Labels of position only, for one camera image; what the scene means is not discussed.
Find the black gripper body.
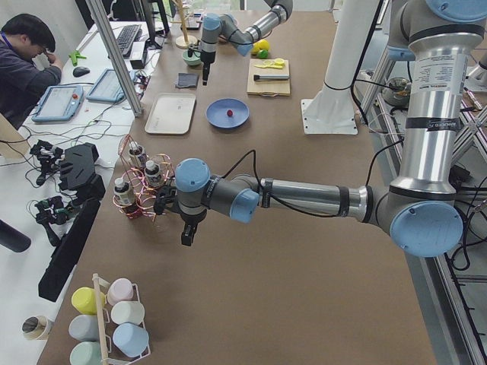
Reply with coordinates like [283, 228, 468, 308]
[153, 179, 207, 227]
[188, 42, 217, 64]

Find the blue plate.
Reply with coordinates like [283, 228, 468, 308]
[205, 98, 250, 129]

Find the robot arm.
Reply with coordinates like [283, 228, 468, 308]
[165, 1, 486, 257]
[189, 0, 293, 86]

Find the green bowl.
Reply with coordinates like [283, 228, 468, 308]
[182, 49, 202, 67]

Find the grey folded cloth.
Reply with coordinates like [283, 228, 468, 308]
[175, 73, 199, 89]

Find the wooden cup stand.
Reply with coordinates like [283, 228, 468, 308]
[172, 0, 198, 49]

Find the dark tea bottle left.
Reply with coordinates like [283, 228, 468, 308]
[145, 160, 164, 188]

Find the dark tea bottle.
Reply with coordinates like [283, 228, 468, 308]
[145, 160, 164, 188]
[113, 177, 138, 215]
[129, 141, 148, 168]

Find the dark tea bottle front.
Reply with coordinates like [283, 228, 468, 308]
[113, 177, 138, 215]

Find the steel muddler black tip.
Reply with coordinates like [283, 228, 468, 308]
[253, 75, 290, 82]

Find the cream rabbit tray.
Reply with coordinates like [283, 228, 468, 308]
[145, 93, 196, 135]

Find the yellow lemon upper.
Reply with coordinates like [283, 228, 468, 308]
[252, 40, 270, 54]

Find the green lime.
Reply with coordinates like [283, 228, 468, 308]
[256, 49, 269, 59]

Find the dark tea bottle right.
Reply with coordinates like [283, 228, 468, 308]
[129, 141, 148, 168]

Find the wooden cutting board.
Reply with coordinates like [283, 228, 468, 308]
[247, 59, 291, 97]

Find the black keyboard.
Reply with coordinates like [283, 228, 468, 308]
[116, 24, 142, 58]

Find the pink plastic cup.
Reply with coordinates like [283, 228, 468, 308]
[107, 278, 134, 306]

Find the white plastic cup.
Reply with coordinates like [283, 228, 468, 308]
[111, 301, 145, 325]

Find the white cup holder rack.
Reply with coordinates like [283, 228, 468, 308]
[92, 273, 151, 364]

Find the blue teach pendant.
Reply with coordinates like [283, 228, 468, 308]
[86, 68, 125, 103]
[32, 84, 84, 123]

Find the light blue plastic cup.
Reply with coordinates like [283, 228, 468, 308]
[113, 322, 149, 357]

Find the yellow plastic cup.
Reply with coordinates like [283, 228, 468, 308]
[71, 287, 97, 315]

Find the black computer mouse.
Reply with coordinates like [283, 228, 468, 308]
[72, 66, 91, 78]

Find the grey plastic cup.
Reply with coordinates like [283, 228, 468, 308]
[68, 315, 99, 341]

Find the pale green plastic cup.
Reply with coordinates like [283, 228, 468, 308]
[69, 341, 102, 365]

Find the seated person dark hair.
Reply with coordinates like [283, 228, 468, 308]
[1, 14, 63, 129]

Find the tape roll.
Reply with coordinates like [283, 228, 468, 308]
[21, 316, 53, 341]

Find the copper wire bottle rack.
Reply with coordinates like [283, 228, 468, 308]
[113, 134, 174, 221]

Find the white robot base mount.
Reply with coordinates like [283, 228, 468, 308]
[301, 0, 383, 135]

